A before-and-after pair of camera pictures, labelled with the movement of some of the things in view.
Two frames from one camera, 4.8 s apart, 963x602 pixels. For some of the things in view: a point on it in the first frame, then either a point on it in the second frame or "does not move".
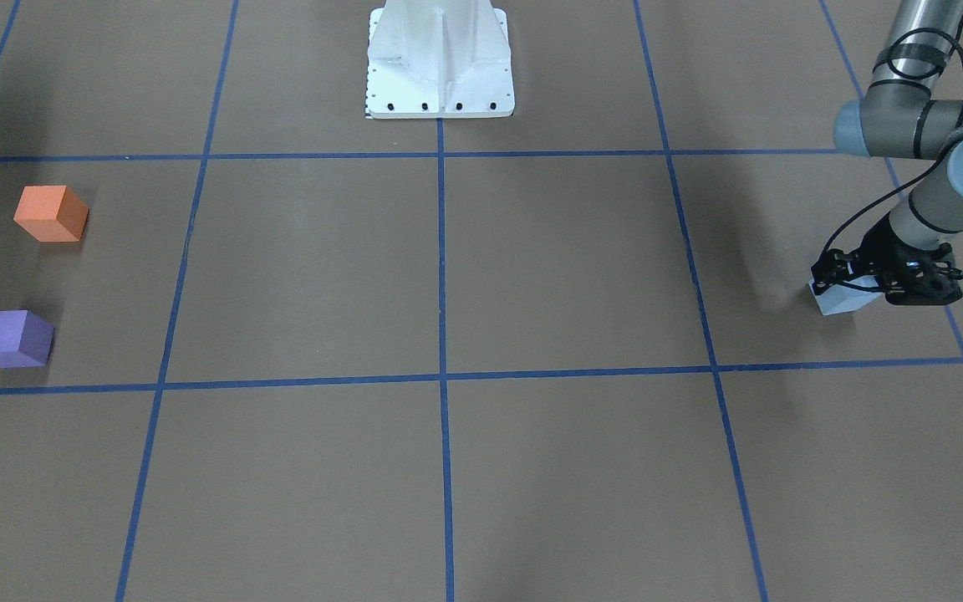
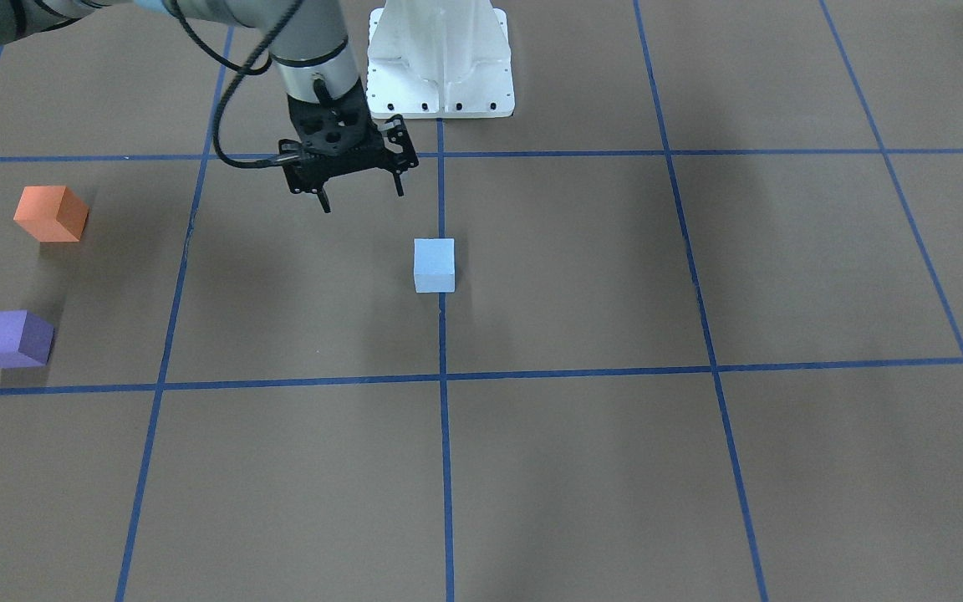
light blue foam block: [843, 298] -> [434, 264]
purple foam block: [12, 339] does not move
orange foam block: [52, 213] does not move
